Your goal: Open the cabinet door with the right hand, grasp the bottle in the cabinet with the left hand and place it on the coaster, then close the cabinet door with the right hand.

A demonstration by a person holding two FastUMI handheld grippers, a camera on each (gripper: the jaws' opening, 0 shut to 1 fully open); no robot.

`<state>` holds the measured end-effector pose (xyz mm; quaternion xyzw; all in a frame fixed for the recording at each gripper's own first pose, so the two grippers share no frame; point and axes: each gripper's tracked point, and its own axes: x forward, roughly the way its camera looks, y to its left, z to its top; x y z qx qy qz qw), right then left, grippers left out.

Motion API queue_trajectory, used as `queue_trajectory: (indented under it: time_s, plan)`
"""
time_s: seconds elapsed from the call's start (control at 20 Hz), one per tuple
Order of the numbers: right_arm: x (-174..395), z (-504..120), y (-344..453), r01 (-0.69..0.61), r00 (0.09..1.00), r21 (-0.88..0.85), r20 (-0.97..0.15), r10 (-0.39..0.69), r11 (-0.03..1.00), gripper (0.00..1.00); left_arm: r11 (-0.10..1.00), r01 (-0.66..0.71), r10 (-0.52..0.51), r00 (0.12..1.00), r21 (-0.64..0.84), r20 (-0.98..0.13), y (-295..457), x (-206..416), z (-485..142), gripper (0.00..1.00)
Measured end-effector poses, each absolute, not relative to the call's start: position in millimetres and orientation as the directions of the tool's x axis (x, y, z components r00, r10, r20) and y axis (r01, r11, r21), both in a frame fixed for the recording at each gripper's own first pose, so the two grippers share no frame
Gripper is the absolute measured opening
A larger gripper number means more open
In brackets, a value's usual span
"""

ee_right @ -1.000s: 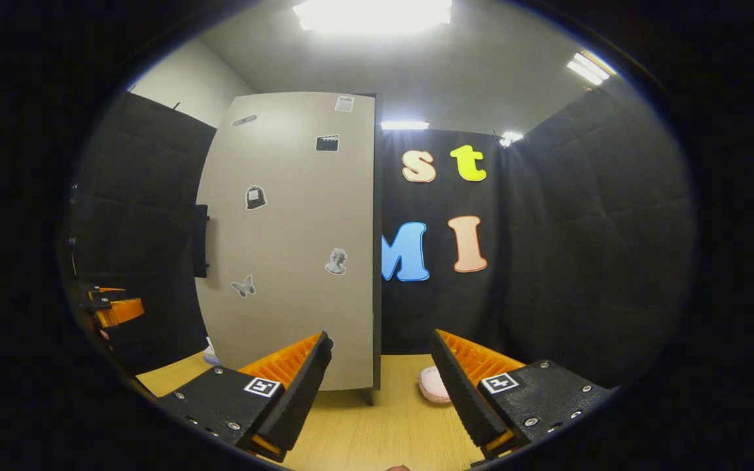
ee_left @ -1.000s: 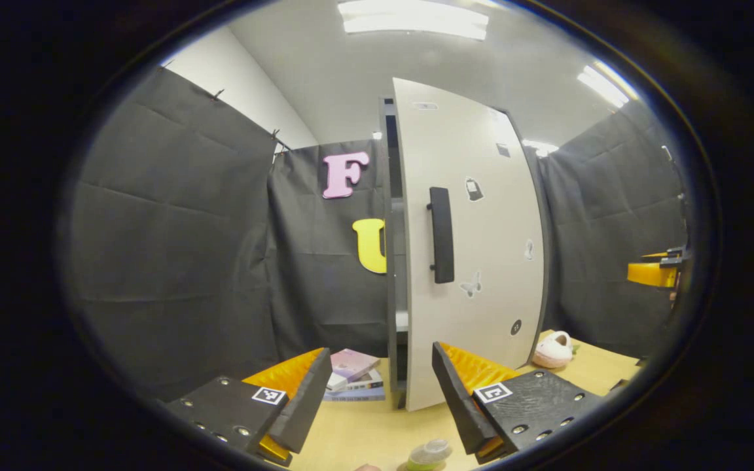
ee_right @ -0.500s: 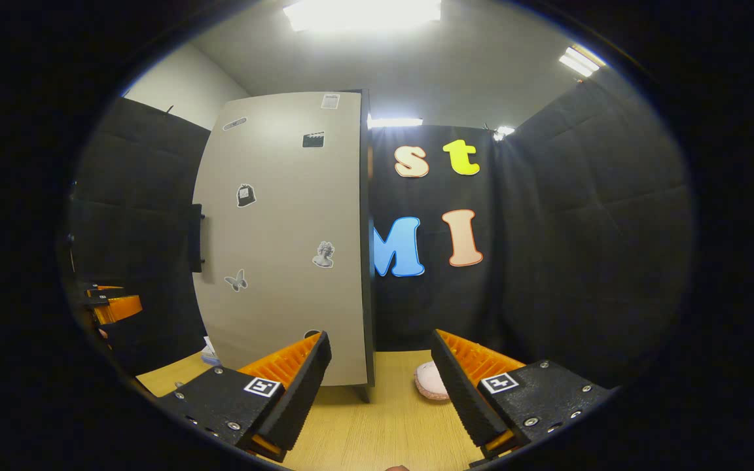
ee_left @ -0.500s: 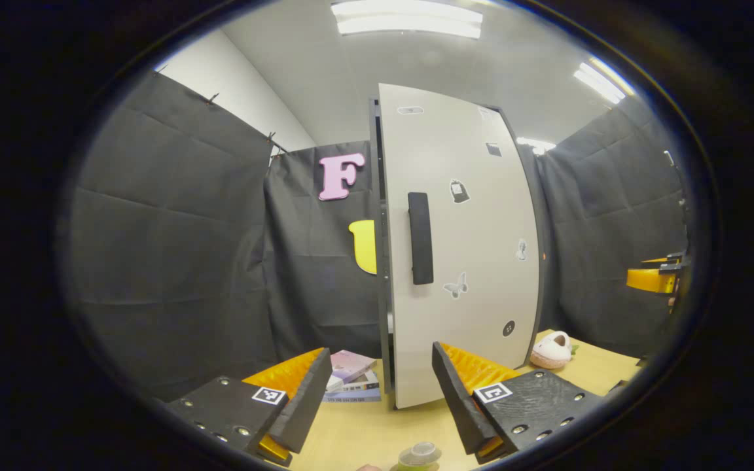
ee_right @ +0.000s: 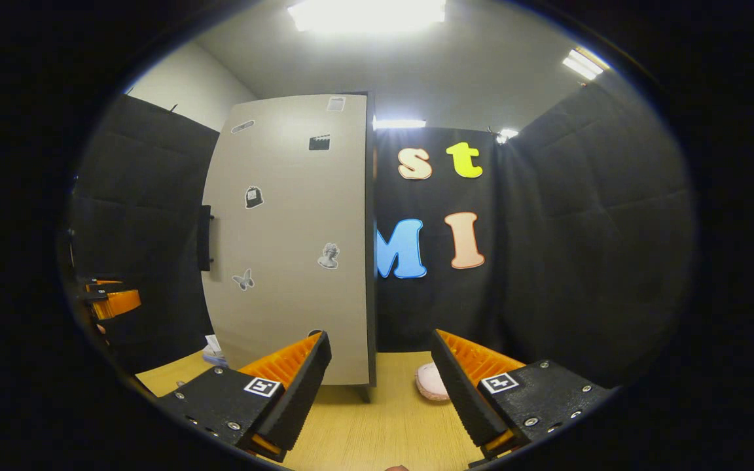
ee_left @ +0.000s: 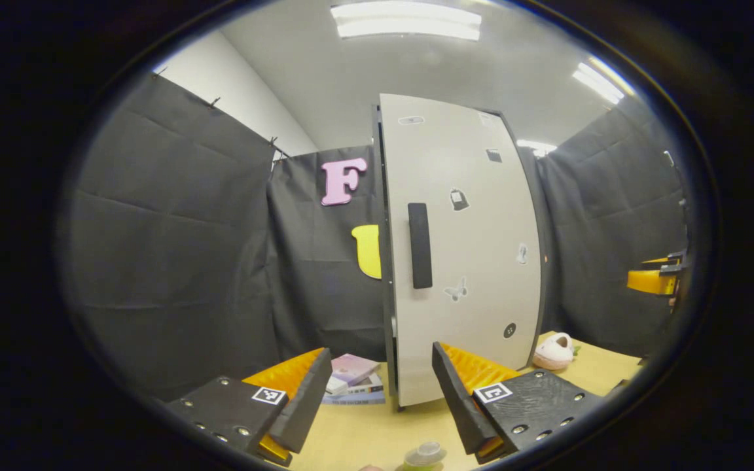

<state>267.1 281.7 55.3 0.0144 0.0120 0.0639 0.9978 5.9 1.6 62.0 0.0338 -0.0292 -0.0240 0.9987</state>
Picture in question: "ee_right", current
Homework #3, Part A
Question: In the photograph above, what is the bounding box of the black door handle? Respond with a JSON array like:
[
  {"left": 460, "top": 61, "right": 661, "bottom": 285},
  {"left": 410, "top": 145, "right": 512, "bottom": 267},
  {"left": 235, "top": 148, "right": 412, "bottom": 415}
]
[{"left": 196, "top": 204, "right": 213, "bottom": 273}]

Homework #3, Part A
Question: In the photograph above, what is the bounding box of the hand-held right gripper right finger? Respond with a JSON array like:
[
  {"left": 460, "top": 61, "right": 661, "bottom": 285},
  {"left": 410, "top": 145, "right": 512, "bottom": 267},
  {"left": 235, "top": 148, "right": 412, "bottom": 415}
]
[{"left": 431, "top": 329, "right": 617, "bottom": 462}]

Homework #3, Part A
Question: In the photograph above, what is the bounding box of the black backdrop cloth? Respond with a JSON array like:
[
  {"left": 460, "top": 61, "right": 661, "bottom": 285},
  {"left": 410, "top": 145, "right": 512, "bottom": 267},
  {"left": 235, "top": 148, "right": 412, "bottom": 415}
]
[{"left": 63, "top": 82, "right": 695, "bottom": 388}]

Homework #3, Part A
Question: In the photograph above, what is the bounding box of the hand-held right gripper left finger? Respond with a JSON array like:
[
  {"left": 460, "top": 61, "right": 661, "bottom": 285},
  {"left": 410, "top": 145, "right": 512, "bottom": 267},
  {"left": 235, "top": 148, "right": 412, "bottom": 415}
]
[{"left": 156, "top": 330, "right": 332, "bottom": 462}]

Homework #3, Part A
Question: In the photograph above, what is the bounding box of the stack of small boxes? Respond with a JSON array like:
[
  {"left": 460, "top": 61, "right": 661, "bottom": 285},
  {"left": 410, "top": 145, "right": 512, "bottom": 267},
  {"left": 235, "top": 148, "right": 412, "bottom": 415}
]
[{"left": 202, "top": 334, "right": 228, "bottom": 368}]

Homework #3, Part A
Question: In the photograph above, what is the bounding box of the pink plush toy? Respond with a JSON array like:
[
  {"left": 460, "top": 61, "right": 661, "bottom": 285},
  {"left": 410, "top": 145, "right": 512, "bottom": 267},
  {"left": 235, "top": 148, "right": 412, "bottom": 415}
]
[{"left": 414, "top": 362, "right": 450, "bottom": 402}]

